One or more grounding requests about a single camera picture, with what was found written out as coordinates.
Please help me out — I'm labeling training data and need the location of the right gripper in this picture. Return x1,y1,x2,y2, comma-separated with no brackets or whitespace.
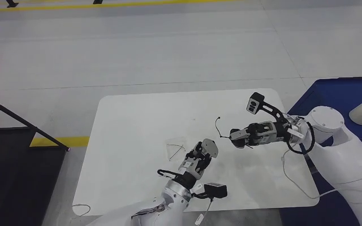
229,116,310,150

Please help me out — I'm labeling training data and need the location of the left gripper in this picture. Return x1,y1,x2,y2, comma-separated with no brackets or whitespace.
165,138,219,202

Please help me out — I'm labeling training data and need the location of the thin black zip tie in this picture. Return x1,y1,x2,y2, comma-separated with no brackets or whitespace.
166,143,187,162
214,116,255,150

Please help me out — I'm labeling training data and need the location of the clear plastic plate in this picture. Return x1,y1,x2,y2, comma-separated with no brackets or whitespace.
165,136,188,163

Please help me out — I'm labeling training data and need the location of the white rounded object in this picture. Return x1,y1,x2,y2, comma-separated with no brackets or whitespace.
348,103,362,125

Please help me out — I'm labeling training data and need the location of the dark mesh fence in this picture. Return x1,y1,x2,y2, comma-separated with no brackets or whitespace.
0,104,71,226

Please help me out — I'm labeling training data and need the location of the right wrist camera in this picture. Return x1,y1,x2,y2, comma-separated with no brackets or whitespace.
245,92,290,125

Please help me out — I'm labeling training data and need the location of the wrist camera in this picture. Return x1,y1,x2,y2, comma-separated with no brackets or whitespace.
245,92,290,125
192,182,228,200

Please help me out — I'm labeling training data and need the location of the black cable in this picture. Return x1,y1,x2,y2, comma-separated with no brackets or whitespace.
285,116,316,155
157,168,182,180

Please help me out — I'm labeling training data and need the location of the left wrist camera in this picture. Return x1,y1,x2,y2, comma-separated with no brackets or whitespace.
192,182,228,200

